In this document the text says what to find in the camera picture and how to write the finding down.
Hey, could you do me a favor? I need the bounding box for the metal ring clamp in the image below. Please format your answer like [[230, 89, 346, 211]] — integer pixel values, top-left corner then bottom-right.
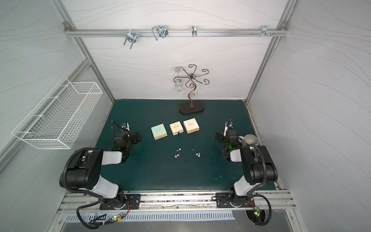
[[191, 25, 197, 38]]

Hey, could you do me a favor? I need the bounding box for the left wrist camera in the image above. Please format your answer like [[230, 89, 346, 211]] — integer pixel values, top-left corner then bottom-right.
[[121, 122, 130, 132]]

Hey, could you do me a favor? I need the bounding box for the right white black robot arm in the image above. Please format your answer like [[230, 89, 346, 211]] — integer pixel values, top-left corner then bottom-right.
[[214, 130, 278, 208]]

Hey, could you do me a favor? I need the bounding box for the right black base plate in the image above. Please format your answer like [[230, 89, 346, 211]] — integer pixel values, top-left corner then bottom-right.
[[211, 192, 255, 208]]

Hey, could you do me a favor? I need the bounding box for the metal hook clamp centre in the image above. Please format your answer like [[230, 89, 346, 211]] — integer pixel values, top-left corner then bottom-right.
[[151, 25, 169, 41]]

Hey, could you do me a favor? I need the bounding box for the white slotted cable duct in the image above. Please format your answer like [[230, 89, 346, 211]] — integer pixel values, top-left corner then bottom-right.
[[65, 210, 235, 223]]

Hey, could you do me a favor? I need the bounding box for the clear glass on wall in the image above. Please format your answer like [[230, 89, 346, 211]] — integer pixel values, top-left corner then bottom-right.
[[174, 67, 184, 92]]

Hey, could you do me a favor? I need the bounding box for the small cream jewelry box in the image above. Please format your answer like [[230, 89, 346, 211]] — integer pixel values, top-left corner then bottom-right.
[[170, 121, 184, 136]]

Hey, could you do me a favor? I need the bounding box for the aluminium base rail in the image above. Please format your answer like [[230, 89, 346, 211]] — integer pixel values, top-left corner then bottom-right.
[[57, 189, 297, 214]]

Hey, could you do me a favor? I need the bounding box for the grey ribbed ceramic cup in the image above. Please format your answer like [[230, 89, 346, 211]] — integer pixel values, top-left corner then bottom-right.
[[238, 134, 260, 146]]

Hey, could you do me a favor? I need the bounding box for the aluminium overhead rail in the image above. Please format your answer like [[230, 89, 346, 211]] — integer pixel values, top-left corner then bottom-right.
[[65, 28, 288, 38]]

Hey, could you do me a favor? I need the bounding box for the metal hook clamp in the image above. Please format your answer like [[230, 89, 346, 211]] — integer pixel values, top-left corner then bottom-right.
[[123, 32, 138, 49], [151, 25, 169, 41]]

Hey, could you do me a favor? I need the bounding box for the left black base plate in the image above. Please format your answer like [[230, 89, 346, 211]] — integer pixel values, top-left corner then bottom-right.
[[99, 193, 141, 210]]

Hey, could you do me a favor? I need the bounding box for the metal hook clamp left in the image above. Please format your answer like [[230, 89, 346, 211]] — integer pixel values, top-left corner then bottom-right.
[[123, 32, 138, 49]]

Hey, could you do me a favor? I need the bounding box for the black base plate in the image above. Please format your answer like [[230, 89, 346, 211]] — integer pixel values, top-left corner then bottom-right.
[[99, 193, 141, 210], [211, 192, 255, 208]]

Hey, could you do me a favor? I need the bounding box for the mint green jewelry box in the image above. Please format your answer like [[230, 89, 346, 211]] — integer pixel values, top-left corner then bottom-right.
[[151, 124, 168, 140]]

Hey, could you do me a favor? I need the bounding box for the bronze swirl jewelry stand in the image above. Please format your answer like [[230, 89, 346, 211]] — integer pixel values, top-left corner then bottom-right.
[[173, 64, 210, 114]]

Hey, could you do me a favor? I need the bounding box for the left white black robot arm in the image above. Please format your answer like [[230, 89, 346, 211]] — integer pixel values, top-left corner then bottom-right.
[[60, 131, 141, 210]]

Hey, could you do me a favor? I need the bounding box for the large cream drawer jewelry box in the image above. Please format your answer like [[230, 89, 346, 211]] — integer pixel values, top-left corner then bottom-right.
[[183, 118, 200, 134]]

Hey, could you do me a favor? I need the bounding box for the white wire basket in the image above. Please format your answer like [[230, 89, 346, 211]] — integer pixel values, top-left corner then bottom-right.
[[11, 77, 102, 149]]

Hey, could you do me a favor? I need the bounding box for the metal clamp right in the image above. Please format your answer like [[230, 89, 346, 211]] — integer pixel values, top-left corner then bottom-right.
[[251, 26, 277, 38]]

